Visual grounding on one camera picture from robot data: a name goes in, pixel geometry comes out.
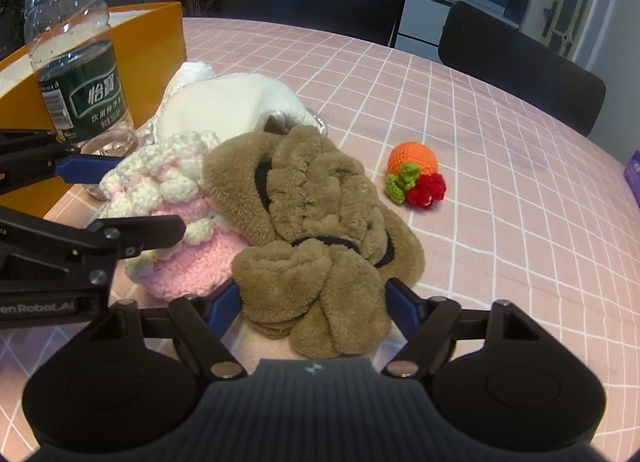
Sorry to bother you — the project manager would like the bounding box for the pink white crochet hat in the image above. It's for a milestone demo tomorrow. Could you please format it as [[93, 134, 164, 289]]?
[[100, 131, 248, 301]]

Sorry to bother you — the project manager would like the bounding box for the orange cardboard box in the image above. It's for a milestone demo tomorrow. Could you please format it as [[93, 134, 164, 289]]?
[[0, 1, 189, 220]]

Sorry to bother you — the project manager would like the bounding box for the purple tissue box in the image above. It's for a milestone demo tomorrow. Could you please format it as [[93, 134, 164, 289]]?
[[624, 150, 640, 205]]

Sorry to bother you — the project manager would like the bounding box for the white vanity cabinet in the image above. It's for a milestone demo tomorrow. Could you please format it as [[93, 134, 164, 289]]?
[[393, 0, 520, 64]]

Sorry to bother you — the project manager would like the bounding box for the white towel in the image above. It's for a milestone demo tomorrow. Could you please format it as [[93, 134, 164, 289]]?
[[150, 62, 328, 141]]

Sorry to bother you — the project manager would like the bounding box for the left black chair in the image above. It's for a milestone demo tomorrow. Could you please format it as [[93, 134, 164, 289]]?
[[220, 0, 400, 45]]

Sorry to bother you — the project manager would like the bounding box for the right black chair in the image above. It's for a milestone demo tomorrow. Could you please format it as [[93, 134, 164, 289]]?
[[438, 2, 606, 136]]

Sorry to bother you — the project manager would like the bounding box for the orange crochet fruit toy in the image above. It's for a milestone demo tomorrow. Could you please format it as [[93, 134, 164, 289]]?
[[385, 141, 447, 210]]

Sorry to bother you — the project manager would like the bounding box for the black chair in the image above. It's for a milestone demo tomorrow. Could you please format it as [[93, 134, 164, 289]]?
[[220, 0, 400, 45], [438, 2, 606, 136]]

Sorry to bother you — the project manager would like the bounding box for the clear plastic water bottle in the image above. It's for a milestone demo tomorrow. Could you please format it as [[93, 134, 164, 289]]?
[[22, 0, 141, 201]]

